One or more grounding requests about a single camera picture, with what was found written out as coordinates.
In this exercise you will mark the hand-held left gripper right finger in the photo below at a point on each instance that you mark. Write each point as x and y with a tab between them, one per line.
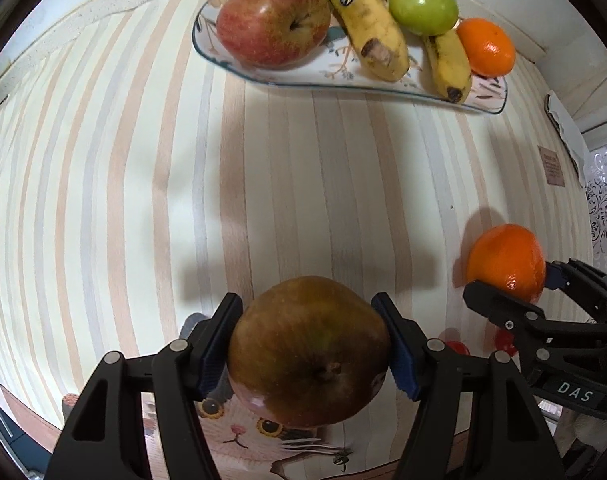
401	355

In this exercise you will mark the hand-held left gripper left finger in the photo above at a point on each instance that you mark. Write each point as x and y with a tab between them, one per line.
218	345

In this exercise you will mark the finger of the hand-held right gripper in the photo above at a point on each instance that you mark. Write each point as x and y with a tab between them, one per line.
583	285
488	300

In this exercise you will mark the orange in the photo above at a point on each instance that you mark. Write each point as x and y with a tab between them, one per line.
486	47
506	265

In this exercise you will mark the red cherry tomato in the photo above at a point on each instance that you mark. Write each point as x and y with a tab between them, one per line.
503	340
457	347

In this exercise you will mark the red apple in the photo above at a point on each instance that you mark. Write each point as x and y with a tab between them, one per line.
273	22
308	350

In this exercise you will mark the oval bird print plate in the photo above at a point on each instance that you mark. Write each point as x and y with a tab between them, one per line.
488	92

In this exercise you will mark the yellow banana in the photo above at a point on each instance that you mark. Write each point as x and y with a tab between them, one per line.
368	25
451	65

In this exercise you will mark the patterned glass sliding door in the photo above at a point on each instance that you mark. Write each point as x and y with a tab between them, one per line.
606	195

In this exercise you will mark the striped cat print tablecloth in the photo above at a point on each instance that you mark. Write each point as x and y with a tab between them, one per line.
133	185

